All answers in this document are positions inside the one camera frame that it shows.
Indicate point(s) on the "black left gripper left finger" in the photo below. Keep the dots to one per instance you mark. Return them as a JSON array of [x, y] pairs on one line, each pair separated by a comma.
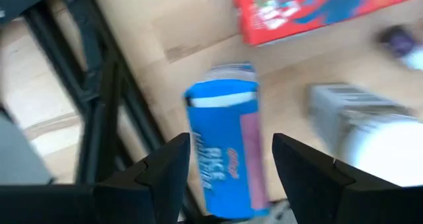
[[155, 184]]

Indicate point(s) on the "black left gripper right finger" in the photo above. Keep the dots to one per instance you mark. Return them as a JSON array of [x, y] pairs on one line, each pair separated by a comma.
[[324, 191]]

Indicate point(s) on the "white-lidded spice jar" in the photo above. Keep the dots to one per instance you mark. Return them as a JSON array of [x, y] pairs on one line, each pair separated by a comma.
[[380, 151]]

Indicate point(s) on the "blue Rice Krispies cereal box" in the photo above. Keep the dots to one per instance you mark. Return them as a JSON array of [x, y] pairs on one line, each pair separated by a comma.
[[224, 144]]

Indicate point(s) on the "black dropper bottle white cap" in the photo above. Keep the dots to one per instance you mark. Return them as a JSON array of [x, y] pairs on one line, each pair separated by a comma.
[[400, 44]]

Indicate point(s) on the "red Froot Loops cereal box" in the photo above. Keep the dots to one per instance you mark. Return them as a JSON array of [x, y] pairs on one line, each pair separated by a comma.
[[314, 12]]

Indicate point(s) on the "black aluminium table frame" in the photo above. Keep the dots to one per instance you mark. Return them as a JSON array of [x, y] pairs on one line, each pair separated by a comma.
[[99, 95]]

